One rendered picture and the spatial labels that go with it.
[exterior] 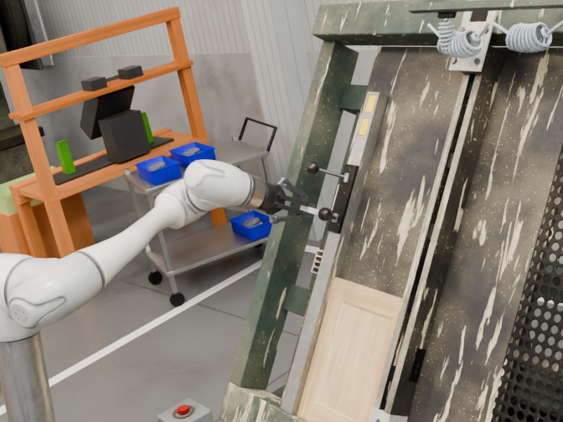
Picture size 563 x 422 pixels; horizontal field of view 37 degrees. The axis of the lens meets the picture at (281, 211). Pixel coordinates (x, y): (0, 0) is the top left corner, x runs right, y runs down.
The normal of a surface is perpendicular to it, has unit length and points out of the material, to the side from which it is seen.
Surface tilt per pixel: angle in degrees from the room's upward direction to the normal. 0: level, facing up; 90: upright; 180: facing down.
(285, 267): 90
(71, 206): 90
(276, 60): 90
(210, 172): 63
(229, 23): 90
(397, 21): 56
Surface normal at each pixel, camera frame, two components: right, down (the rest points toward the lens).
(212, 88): -0.70, 0.37
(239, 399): -0.74, -0.22
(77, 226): 0.66, 0.14
